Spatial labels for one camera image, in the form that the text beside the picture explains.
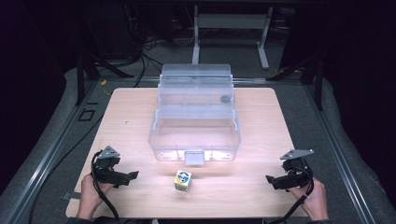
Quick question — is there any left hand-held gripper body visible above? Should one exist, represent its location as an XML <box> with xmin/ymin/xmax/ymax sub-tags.
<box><xmin>92</xmin><ymin>145</ymin><xmax>129</xmax><ymax>189</ymax></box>

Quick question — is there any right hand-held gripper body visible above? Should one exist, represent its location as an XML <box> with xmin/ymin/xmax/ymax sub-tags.
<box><xmin>279</xmin><ymin>148</ymin><xmax>315</xmax><ymax>189</ymax></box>

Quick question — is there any small printed cube box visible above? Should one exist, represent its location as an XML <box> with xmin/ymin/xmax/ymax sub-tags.
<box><xmin>173</xmin><ymin>169</ymin><xmax>193</xmax><ymax>193</ymax></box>

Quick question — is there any clear plastic storage box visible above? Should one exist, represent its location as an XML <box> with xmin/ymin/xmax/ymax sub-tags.
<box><xmin>148</xmin><ymin>63</ymin><xmax>242</xmax><ymax>166</ymax></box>

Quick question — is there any person's right hand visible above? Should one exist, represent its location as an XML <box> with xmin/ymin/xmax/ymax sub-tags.
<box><xmin>287</xmin><ymin>176</ymin><xmax>330</xmax><ymax>222</ymax></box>

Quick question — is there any person's left hand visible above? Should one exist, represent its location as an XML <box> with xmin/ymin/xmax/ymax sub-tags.
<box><xmin>76</xmin><ymin>174</ymin><xmax>115</xmax><ymax>220</ymax></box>

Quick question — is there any grey tape strip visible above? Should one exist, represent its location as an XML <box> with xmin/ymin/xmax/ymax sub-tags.
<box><xmin>61</xmin><ymin>191</ymin><xmax>82</xmax><ymax>201</ymax></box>

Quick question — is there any yellow tag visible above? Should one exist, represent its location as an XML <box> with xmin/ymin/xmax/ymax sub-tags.
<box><xmin>99</xmin><ymin>79</ymin><xmax>112</xmax><ymax>96</ymax></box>

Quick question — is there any black metal stand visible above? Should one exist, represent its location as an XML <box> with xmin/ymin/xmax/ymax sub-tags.
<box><xmin>266</xmin><ymin>55</ymin><xmax>325</xmax><ymax>110</ymax></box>
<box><xmin>76</xmin><ymin>50</ymin><xmax>135</xmax><ymax>106</ymax></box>

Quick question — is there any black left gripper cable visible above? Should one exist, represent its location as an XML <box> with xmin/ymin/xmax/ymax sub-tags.
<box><xmin>91</xmin><ymin>150</ymin><xmax>121</xmax><ymax>222</ymax></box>

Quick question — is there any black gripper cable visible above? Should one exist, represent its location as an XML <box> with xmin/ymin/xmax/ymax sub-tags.
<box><xmin>91</xmin><ymin>150</ymin><xmax>121</xmax><ymax>222</ymax></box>
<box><xmin>268</xmin><ymin>167</ymin><xmax>315</xmax><ymax>224</ymax></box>

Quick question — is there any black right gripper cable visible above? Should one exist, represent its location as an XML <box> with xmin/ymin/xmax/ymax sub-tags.
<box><xmin>268</xmin><ymin>167</ymin><xmax>315</xmax><ymax>224</ymax></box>

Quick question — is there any thin black floor cable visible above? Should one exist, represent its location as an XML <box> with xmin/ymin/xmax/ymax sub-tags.
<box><xmin>28</xmin><ymin>114</ymin><xmax>105</xmax><ymax>224</ymax></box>

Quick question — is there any long metal floor rail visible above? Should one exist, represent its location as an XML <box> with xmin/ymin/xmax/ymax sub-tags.
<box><xmin>304</xmin><ymin>83</ymin><xmax>376</xmax><ymax>224</ymax></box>
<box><xmin>0</xmin><ymin>81</ymin><xmax>98</xmax><ymax>224</ymax></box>

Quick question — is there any short metal cross rail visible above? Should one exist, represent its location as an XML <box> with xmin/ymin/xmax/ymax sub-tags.
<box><xmin>96</xmin><ymin>77</ymin><xmax>307</xmax><ymax>88</ymax></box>

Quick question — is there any bundle of black floor cables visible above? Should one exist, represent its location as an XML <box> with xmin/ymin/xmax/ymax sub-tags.
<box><xmin>132</xmin><ymin>31</ymin><xmax>195</xmax><ymax>89</ymax></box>

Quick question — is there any white metal stand frame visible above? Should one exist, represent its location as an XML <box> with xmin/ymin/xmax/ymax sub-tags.
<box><xmin>191</xmin><ymin>5</ymin><xmax>275</xmax><ymax>70</ymax></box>

